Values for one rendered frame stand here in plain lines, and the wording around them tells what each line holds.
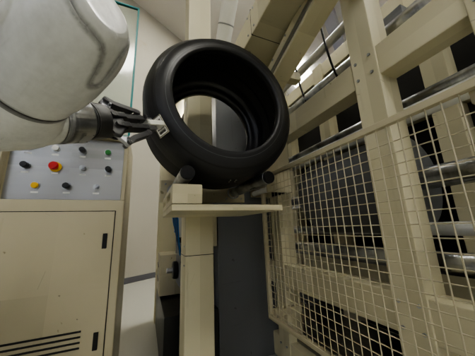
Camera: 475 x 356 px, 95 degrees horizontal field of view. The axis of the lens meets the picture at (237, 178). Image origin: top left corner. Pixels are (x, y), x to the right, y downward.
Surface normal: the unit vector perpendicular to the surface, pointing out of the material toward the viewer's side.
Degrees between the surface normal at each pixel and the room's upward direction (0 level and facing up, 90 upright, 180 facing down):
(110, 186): 90
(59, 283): 90
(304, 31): 162
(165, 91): 91
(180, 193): 90
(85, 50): 146
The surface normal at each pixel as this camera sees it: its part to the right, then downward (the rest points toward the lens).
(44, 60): 0.09, 0.71
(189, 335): 0.38, -0.22
